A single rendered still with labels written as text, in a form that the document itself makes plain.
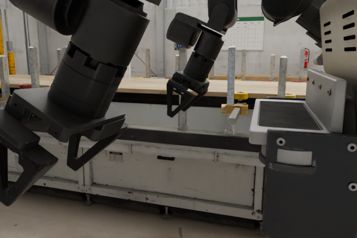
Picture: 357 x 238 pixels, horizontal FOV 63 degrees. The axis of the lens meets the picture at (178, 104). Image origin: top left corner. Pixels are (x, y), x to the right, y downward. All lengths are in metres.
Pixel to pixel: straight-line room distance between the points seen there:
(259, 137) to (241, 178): 1.59
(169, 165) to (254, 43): 6.96
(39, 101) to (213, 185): 1.76
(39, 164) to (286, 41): 8.53
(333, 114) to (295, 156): 0.06
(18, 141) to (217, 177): 1.75
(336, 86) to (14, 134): 0.32
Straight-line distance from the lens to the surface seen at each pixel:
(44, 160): 0.25
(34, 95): 0.29
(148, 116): 1.92
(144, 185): 2.13
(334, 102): 0.36
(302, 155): 0.35
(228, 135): 1.56
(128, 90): 1.92
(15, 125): 0.27
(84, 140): 1.96
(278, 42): 8.68
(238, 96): 1.65
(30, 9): 0.31
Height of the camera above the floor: 1.13
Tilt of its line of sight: 10 degrees down
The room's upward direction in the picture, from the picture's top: straight up
